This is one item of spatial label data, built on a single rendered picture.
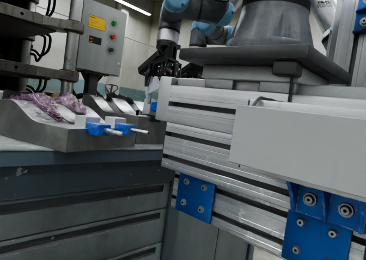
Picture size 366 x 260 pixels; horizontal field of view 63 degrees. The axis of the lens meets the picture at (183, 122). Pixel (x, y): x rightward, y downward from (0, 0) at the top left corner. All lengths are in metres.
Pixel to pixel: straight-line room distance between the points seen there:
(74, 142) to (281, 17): 0.50
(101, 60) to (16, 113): 1.09
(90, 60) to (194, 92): 1.34
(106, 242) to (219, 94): 0.64
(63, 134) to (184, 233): 0.70
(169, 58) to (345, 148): 0.75
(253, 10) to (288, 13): 0.06
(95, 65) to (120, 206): 1.07
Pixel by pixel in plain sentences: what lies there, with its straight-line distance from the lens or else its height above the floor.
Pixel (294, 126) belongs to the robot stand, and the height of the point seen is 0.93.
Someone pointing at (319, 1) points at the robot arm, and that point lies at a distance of 1.20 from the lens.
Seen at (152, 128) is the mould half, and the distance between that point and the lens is 0.99.
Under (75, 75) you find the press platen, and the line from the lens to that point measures 1.64.
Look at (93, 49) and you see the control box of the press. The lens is 1.86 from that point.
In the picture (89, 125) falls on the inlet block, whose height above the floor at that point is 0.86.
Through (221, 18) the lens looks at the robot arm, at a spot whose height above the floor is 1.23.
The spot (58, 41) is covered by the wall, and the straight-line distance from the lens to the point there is 8.51.
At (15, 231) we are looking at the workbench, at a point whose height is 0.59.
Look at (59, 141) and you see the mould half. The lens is 0.73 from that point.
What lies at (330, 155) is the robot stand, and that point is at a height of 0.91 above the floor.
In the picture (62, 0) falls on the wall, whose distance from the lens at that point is 8.72.
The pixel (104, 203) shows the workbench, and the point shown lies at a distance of 0.95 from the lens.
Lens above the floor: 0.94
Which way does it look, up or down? 3 degrees down
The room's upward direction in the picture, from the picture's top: 8 degrees clockwise
